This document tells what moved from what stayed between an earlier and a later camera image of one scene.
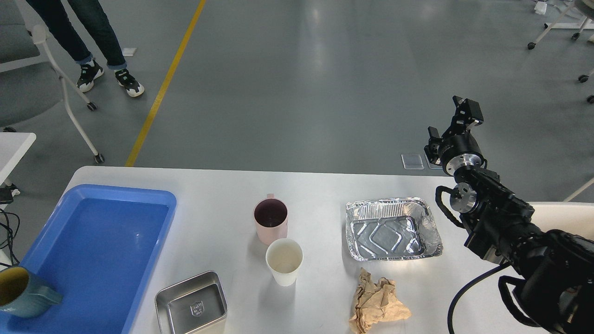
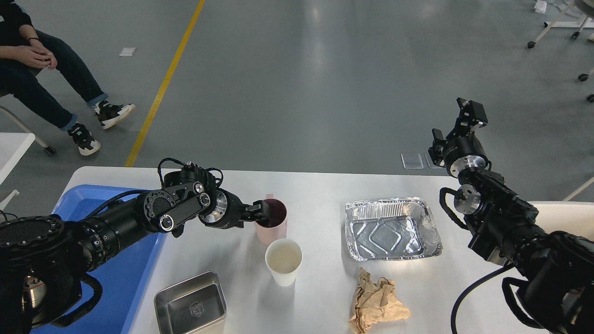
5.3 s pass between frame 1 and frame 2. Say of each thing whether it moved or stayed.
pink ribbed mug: stayed
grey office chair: moved
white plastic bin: stayed
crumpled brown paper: stayed
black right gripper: stayed
